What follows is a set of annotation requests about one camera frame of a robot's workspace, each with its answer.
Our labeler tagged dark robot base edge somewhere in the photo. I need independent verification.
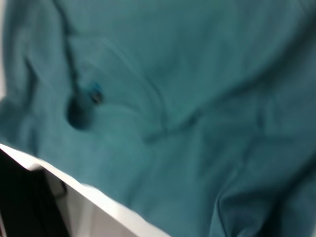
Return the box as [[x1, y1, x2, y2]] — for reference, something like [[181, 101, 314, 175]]
[[0, 147, 73, 237]]

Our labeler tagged teal blue printed t-shirt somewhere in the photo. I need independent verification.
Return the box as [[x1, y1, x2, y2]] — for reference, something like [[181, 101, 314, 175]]
[[0, 0, 316, 237]]

